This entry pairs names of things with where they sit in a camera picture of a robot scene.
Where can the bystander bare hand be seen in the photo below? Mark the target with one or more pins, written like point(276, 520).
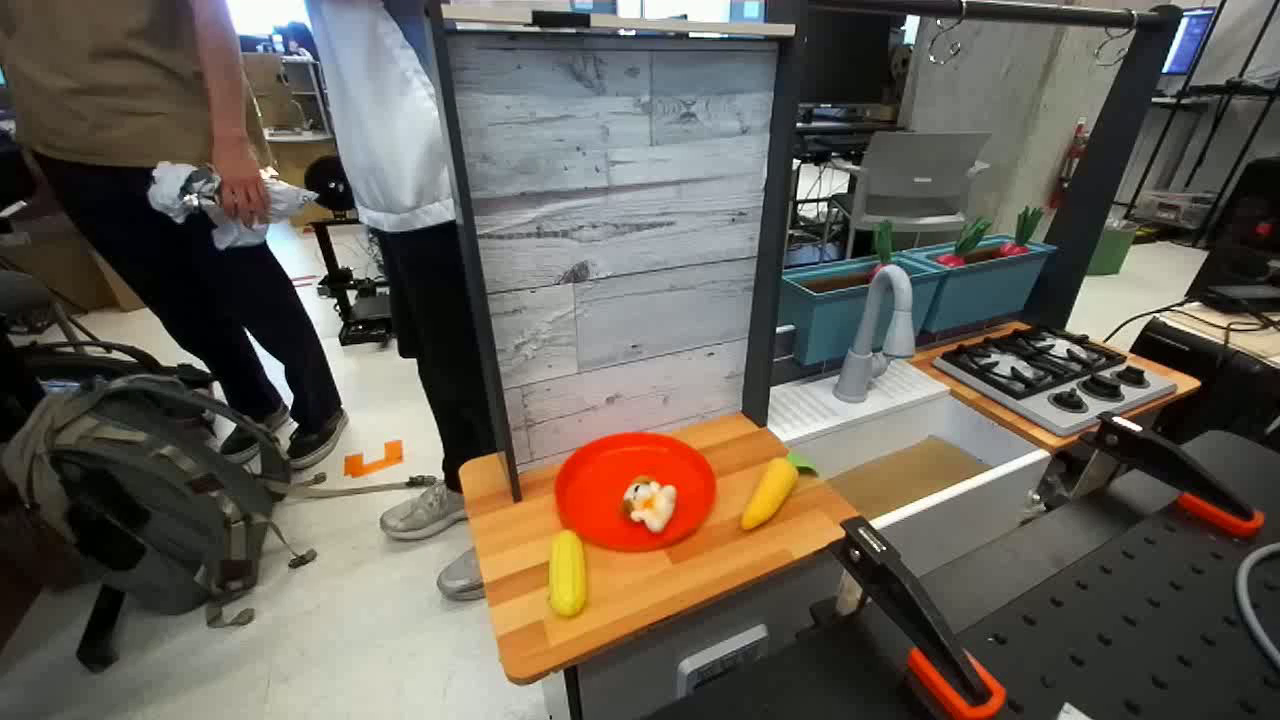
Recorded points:
point(243, 186)

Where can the yellow toy banana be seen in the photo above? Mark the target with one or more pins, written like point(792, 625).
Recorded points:
point(768, 495)

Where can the white crumpled cloth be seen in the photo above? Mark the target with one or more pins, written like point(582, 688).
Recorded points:
point(169, 186)

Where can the black rolling stand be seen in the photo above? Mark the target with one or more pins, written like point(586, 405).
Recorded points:
point(349, 264)

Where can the person in white shirt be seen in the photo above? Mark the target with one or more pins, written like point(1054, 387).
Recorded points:
point(386, 123)

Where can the person in tan shirt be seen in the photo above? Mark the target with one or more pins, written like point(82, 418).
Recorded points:
point(107, 65)

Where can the grey backpack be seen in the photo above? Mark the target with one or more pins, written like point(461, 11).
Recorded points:
point(145, 482)

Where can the grey wood-pattern panel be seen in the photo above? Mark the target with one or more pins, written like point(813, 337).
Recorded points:
point(614, 213)

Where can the red round plate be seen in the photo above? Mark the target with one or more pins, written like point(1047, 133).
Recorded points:
point(601, 495)

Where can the yellow toy corn cob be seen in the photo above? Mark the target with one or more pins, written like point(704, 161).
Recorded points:
point(565, 578)

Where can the white brown toy food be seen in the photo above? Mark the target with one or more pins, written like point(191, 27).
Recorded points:
point(648, 504)

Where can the wooden countertop board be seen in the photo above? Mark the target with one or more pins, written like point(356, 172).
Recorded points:
point(641, 593)

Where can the grey toy kitchen cabinet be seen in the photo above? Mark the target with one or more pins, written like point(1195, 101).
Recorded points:
point(665, 666)

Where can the green toy plant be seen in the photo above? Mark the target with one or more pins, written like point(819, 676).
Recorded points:
point(972, 239)
point(886, 240)
point(1028, 227)

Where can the grey toy faucet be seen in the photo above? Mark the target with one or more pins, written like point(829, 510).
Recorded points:
point(888, 302)

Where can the white toy sink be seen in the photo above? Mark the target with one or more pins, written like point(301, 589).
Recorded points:
point(864, 401)

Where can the toy stove with black burners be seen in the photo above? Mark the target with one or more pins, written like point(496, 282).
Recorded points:
point(1054, 380)

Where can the green bin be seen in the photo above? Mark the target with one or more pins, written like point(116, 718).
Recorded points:
point(1109, 250)

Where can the computer monitor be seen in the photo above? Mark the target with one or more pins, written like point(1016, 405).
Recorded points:
point(1189, 42)

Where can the black perforated table plate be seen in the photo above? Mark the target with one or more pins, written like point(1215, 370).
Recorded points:
point(1132, 625)

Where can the black frame bar with diagonal post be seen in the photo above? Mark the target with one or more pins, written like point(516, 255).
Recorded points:
point(1105, 144)

